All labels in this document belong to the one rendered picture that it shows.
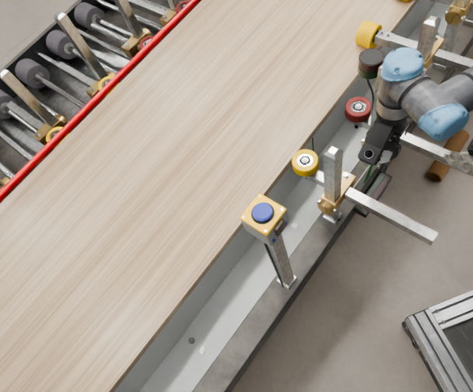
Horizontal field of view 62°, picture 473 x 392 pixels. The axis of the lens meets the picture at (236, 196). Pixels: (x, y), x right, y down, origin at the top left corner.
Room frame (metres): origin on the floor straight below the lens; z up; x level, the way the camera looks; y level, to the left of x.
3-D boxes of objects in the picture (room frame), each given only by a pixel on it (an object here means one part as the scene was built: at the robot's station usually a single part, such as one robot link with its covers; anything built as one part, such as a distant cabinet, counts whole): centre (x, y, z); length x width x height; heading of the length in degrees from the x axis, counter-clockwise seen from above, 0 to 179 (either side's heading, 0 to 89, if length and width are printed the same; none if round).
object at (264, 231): (0.34, -0.03, 1.18); 0.07 x 0.07 x 0.08; 30
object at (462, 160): (0.41, -0.63, 0.87); 0.09 x 0.07 x 0.02; 30
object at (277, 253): (0.34, -0.03, 0.93); 0.05 x 0.04 x 0.45; 120
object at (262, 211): (0.34, -0.03, 1.22); 0.04 x 0.04 x 0.02
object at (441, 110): (0.37, -0.43, 1.27); 0.11 x 0.11 x 0.08; 5
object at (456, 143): (0.77, -1.08, 0.04); 0.30 x 0.08 x 0.08; 120
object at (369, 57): (0.64, -0.45, 1.06); 0.06 x 0.06 x 0.22; 30
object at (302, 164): (0.60, -0.23, 0.85); 0.08 x 0.08 x 0.11
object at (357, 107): (0.69, -0.47, 0.85); 0.08 x 0.08 x 0.11
